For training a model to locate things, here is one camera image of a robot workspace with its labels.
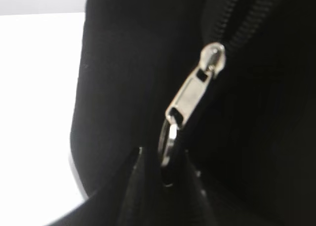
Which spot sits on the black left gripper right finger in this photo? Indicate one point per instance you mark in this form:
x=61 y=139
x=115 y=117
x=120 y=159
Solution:
x=209 y=203

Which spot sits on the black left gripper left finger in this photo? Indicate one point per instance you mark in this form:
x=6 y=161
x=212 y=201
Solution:
x=118 y=202

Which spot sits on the black canvas tote bag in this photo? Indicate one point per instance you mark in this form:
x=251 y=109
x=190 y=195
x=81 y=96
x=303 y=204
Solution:
x=254 y=130

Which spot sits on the silver zipper pull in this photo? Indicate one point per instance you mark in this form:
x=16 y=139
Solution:
x=184 y=104

